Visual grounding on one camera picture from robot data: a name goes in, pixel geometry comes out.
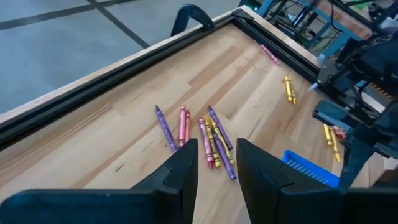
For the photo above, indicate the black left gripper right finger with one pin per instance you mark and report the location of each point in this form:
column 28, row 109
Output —
column 295, row 205

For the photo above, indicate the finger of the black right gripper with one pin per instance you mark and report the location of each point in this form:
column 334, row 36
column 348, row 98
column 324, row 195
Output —
column 335, row 113
column 356, row 155

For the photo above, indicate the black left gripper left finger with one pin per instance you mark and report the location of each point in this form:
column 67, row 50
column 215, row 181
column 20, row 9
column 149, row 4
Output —
column 124, row 208

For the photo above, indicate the red crayon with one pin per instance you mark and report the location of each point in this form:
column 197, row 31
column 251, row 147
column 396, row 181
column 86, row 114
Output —
column 270, row 54
column 206, row 141
column 182, row 126
column 339, row 132
column 187, row 124

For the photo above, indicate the yellow crayon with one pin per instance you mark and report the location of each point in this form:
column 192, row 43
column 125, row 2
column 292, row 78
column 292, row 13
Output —
column 327, row 135
column 335, row 144
column 222, row 141
column 287, row 88
column 293, row 93
column 213, row 143

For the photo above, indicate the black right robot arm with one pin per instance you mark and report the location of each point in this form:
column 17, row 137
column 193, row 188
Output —
column 373, row 62

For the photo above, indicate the blue plastic basket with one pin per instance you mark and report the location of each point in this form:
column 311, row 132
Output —
column 308, row 169

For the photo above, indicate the purple crayon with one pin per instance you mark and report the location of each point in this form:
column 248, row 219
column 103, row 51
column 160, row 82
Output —
column 166, row 129
column 224, row 158
column 220, row 127

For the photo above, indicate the black aluminium table frame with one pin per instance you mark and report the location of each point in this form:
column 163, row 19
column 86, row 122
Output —
column 93, row 90

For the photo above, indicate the black frame clamp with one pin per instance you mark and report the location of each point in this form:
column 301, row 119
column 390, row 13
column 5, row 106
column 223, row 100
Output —
column 189, row 9

